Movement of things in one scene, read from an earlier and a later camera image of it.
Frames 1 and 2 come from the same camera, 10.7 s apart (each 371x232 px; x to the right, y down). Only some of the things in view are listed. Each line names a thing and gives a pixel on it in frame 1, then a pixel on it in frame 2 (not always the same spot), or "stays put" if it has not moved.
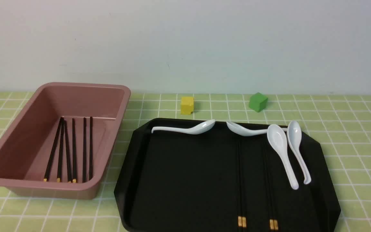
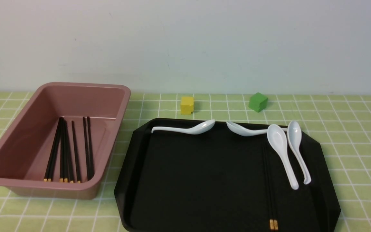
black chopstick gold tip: [239, 186] -> [48, 176]
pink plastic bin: [20, 160] stays put
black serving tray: [219, 181] stays put
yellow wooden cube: [187, 105] stays put
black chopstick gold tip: [243, 200] -> [65, 158]
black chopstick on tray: [271, 219] stays put
